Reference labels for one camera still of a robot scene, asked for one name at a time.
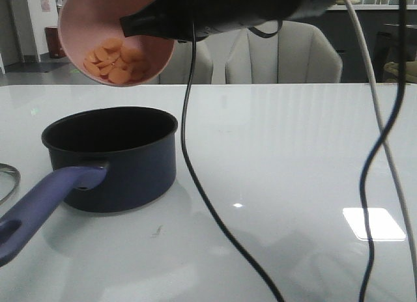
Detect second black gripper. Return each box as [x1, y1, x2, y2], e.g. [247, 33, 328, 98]
[158, 0, 336, 41]

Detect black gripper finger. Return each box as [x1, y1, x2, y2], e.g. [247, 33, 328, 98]
[119, 0, 178, 37]

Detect orange ham slices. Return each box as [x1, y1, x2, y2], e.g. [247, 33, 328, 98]
[83, 38, 151, 85]

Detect pink bowl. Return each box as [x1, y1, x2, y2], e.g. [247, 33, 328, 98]
[58, 0, 175, 87]

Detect glass lid blue knob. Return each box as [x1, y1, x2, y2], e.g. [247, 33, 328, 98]
[1, 163, 21, 204]

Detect left beige chair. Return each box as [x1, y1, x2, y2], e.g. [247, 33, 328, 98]
[149, 42, 213, 85]

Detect beige chair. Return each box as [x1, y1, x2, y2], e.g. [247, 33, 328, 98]
[225, 21, 343, 84]
[149, 42, 213, 85]

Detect right beige chair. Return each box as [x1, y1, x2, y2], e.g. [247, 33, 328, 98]
[225, 21, 343, 84]

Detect red trash bin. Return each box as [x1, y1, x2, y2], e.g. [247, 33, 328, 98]
[44, 27, 66, 59]

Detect dark blue saucepan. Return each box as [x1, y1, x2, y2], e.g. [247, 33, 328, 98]
[1, 106, 178, 265]

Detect grey counter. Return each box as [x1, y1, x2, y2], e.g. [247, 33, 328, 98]
[312, 5, 417, 83]

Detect olive cushion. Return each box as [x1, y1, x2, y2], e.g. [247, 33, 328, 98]
[383, 61, 417, 83]

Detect red wall notice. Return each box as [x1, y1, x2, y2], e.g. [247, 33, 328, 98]
[40, 0, 51, 12]

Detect white cable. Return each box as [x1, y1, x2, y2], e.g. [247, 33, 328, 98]
[340, 0, 417, 277]

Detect thin black cable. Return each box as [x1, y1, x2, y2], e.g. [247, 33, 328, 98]
[180, 20, 286, 302]

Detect thick black cable right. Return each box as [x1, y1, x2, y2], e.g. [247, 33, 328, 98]
[358, 0, 409, 302]

